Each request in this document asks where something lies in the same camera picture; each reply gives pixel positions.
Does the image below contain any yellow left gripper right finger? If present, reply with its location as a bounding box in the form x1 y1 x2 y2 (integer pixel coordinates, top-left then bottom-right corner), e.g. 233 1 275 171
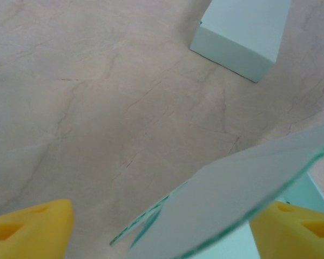
248 201 324 259

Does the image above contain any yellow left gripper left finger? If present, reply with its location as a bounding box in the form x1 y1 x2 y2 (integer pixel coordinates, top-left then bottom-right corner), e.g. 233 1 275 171
0 199 75 259

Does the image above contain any light blue paper box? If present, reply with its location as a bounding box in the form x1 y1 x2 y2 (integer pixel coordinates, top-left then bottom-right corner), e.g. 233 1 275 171
109 125 324 259
190 0 292 82

